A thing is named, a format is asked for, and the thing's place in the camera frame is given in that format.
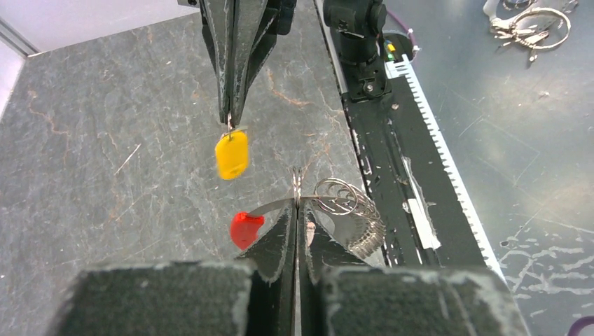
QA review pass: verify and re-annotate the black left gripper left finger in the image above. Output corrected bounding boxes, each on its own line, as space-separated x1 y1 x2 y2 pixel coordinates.
48 199 297 335

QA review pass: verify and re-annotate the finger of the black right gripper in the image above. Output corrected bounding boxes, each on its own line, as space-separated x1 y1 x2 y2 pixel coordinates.
200 0 233 123
229 1 297 127

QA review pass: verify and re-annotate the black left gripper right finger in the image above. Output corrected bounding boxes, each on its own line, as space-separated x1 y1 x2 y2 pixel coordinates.
296 201 528 335

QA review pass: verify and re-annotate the silver keyring bundle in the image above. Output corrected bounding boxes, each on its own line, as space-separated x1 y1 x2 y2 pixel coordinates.
291 167 386 270

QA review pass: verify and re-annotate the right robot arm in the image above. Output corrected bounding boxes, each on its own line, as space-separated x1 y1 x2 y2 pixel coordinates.
179 1 387 129

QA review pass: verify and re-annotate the spare keyring pile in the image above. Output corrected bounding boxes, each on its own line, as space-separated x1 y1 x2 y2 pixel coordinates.
483 0 579 63

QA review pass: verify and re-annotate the aluminium corner profile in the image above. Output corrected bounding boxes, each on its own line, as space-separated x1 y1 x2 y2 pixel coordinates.
0 18 40 58

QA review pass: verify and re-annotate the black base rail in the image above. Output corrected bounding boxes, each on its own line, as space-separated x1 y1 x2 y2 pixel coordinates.
324 29 488 267

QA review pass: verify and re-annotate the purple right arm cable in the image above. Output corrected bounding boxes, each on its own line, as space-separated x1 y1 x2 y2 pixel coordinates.
387 9 421 59

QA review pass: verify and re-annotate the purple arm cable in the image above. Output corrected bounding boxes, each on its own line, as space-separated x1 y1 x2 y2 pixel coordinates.
387 9 421 59
563 316 594 336

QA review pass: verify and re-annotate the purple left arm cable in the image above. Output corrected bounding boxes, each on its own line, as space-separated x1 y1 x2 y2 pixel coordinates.
563 316 594 336

